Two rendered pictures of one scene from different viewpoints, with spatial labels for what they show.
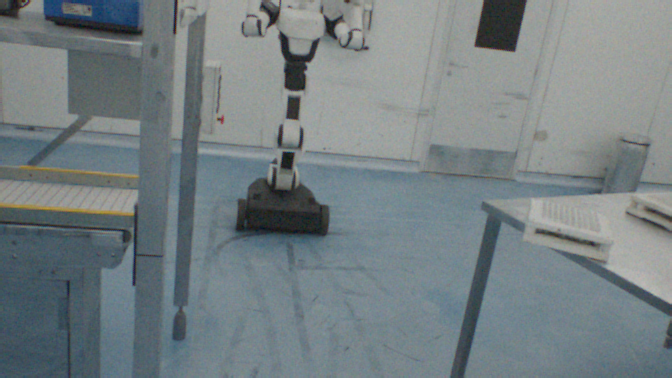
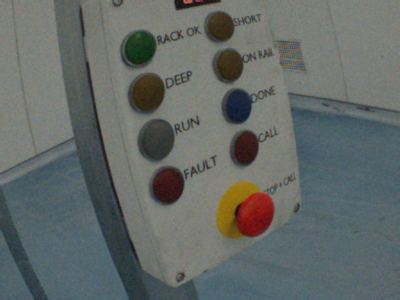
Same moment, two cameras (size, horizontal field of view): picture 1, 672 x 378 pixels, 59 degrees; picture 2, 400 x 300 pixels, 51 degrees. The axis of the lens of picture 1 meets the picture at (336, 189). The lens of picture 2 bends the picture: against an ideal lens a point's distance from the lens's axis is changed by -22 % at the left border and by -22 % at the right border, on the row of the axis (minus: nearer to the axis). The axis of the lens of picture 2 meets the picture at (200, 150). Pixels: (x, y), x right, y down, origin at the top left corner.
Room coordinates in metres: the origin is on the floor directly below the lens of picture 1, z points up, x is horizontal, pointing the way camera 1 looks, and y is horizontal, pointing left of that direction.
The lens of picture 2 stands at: (2.07, 0.15, 1.17)
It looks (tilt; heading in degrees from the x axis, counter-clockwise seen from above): 19 degrees down; 65
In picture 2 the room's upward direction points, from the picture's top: 11 degrees counter-clockwise
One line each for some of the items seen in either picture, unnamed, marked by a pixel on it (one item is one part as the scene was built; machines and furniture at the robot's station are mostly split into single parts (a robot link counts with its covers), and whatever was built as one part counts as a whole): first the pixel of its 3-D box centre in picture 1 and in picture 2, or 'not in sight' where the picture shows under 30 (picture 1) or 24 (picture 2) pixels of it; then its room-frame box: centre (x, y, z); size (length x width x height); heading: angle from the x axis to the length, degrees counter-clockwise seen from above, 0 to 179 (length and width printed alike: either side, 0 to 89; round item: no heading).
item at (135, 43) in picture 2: not in sight; (139, 47); (2.20, 0.49, 1.13); 0.03 x 0.01 x 0.03; 11
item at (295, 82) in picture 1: (294, 74); not in sight; (3.79, 0.37, 0.97); 0.28 x 0.13 x 0.18; 11
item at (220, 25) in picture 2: not in sight; (220, 26); (2.28, 0.51, 1.13); 0.03 x 0.01 x 0.03; 11
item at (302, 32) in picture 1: (299, 32); not in sight; (3.76, 0.37, 1.23); 0.34 x 0.30 x 0.36; 101
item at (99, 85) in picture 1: (117, 76); not in sight; (1.51, 0.60, 1.22); 0.22 x 0.11 x 0.20; 101
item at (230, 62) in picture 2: not in sight; (229, 64); (2.28, 0.51, 1.09); 0.03 x 0.01 x 0.03; 11
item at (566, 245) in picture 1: (564, 234); not in sight; (1.76, -0.74, 0.88); 0.24 x 0.24 x 0.02; 73
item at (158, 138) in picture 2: not in sight; (157, 139); (2.20, 0.49, 1.06); 0.03 x 0.01 x 0.03; 11
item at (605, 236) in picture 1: (568, 220); not in sight; (1.76, -0.74, 0.93); 0.25 x 0.24 x 0.02; 163
